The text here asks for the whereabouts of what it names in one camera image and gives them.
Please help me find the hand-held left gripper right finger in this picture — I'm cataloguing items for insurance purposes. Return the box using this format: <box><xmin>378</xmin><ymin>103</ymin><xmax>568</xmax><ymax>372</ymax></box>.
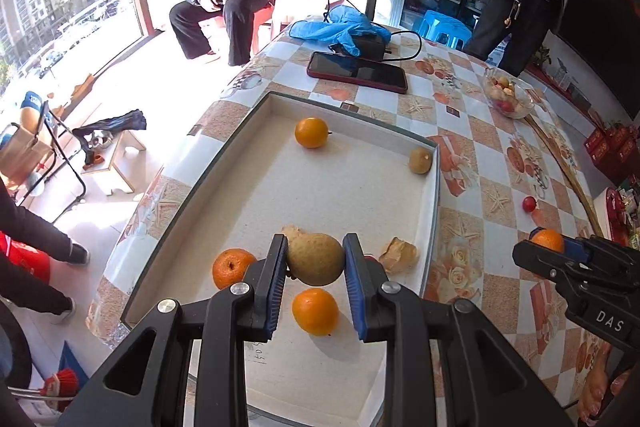
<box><xmin>342</xmin><ymin>233</ymin><xmax>576</xmax><ymax>427</ymax></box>

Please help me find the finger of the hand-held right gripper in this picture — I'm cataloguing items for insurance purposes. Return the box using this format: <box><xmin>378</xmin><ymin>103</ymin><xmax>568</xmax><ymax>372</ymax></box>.
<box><xmin>512</xmin><ymin>241</ymin><xmax>582</xmax><ymax>282</ymax></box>
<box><xmin>562</xmin><ymin>234</ymin><xmax>618</xmax><ymax>264</ymax></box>

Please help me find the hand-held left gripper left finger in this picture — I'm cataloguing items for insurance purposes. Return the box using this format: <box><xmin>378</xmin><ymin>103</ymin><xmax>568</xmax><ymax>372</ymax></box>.
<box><xmin>57</xmin><ymin>234</ymin><xmax>290</xmax><ymax>427</ymax></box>

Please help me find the dimpled tangerine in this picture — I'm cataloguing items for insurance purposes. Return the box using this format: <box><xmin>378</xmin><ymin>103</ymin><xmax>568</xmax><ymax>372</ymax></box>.
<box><xmin>212</xmin><ymin>248</ymin><xmax>258</xmax><ymax>291</ymax></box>
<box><xmin>530</xmin><ymin>228</ymin><xmax>566</xmax><ymax>254</ymax></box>

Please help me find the smooth orange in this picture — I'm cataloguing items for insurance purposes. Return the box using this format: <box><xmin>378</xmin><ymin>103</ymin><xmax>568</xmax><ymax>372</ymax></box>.
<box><xmin>294</xmin><ymin>117</ymin><xmax>332</xmax><ymax>150</ymax></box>
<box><xmin>292</xmin><ymin>288</ymin><xmax>340</xmax><ymax>337</ymax></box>

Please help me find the brown asian pear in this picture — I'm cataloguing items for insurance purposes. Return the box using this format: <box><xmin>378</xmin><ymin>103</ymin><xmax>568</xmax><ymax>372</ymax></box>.
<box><xmin>408</xmin><ymin>147</ymin><xmax>434</xmax><ymax>176</ymax></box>
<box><xmin>286</xmin><ymin>233</ymin><xmax>347</xmax><ymax>287</ymax></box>

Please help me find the dried physalis husk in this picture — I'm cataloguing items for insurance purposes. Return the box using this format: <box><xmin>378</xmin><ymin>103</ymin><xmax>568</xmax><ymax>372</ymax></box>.
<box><xmin>377</xmin><ymin>237</ymin><xmax>420</xmax><ymax>277</ymax></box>
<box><xmin>281</xmin><ymin>225</ymin><xmax>311</xmax><ymax>253</ymax></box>

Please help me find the grey cardboard box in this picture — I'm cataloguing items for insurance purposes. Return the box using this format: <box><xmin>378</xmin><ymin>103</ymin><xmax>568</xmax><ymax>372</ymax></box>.
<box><xmin>120</xmin><ymin>91</ymin><xmax>442</xmax><ymax>425</ymax></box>

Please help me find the pile of snack packets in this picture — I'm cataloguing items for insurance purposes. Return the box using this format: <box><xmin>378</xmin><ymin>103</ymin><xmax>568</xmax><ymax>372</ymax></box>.
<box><xmin>620</xmin><ymin>174</ymin><xmax>640</xmax><ymax>248</ymax></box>

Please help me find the long wooden strip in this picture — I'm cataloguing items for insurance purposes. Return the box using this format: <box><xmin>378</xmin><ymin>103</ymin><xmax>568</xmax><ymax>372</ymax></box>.
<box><xmin>525</xmin><ymin>114</ymin><xmax>603</xmax><ymax>233</ymax></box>

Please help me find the stack of red gift boxes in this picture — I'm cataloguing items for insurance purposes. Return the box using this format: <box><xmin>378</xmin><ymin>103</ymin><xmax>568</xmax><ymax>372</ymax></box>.
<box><xmin>584</xmin><ymin>123</ymin><xmax>633</xmax><ymax>180</ymax></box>

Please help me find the low white cabinet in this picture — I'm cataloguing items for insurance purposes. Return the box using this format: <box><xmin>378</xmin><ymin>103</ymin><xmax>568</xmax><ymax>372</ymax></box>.
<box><xmin>520</xmin><ymin>67</ymin><xmax>601</xmax><ymax>142</ymax></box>

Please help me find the mixed produce heap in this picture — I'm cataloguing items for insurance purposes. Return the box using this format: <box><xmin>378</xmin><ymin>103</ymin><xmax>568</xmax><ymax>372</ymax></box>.
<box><xmin>489</xmin><ymin>76</ymin><xmax>526</xmax><ymax>114</ymax></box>

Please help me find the clear glass bowl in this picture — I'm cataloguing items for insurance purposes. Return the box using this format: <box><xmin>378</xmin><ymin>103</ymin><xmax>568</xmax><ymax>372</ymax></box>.
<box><xmin>482</xmin><ymin>67</ymin><xmax>535</xmax><ymax>120</ymax></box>

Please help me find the small potted plant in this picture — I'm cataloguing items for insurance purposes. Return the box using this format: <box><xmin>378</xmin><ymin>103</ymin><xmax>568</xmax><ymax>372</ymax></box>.
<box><xmin>530</xmin><ymin>44</ymin><xmax>553</xmax><ymax>70</ymax></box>

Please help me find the small white stool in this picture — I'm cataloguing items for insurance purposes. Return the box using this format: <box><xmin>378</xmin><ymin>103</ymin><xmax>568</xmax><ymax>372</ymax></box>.
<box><xmin>82</xmin><ymin>129</ymin><xmax>146</xmax><ymax>195</ymax></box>

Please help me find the dark red smartphone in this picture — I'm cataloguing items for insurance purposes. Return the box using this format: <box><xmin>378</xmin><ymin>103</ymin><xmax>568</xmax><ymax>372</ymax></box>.
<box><xmin>306</xmin><ymin>51</ymin><xmax>409</xmax><ymax>95</ymax></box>

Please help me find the red brush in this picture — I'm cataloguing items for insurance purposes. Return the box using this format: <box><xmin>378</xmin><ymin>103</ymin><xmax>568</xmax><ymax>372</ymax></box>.
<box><xmin>37</xmin><ymin>367</ymin><xmax>81</xmax><ymax>413</ymax></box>

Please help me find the dark cloth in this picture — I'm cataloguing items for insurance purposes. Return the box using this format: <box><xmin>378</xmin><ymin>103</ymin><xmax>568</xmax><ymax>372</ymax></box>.
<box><xmin>72</xmin><ymin>109</ymin><xmax>148</xmax><ymax>142</ymax></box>

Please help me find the blue plastic stool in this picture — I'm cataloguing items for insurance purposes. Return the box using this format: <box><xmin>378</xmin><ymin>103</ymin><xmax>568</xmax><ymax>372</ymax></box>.
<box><xmin>415</xmin><ymin>9</ymin><xmax>473</xmax><ymax>50</ymax></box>

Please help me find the black power adapter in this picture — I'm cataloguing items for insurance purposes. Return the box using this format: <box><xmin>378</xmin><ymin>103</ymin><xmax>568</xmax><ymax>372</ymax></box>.
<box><xmin>330</xmin><ymin>34</ymin><xmax>391</xmax><ymax>62</ymax></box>

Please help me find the red bag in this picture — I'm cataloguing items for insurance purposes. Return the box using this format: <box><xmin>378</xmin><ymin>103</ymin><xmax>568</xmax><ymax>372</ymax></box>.
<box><xmin>0</xmin><ymin>232</ymin><xmax>51</xmax><ymax>288</ymax></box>

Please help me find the red plastic chair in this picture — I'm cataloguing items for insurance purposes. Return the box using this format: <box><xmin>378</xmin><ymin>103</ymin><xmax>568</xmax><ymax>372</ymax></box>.
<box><xmin>215</xmin><ymin>0</ymin><xmax>278</xmax><ymax>55</ymax></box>

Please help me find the brown paper bag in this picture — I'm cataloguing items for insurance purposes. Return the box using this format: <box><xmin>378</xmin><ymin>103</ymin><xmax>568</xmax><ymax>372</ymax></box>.
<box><xmin>0</xmin><ymin>122</ymin><xmax>53</xmax><ymax>188</ymax></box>

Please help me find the black wall television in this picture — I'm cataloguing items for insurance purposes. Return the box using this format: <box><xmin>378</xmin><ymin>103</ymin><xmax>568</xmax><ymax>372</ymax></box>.
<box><xmin>557</xmin><ymin>0</ymin><xmax>640</xmax><ymax>118</ymax></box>

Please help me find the black power cable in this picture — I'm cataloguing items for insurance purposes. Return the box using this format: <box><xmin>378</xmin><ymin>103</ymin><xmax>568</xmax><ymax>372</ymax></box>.
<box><xmin>324</xmin><ymin>0</ymin><xmax>423</xmax><ymax>62</ymax></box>

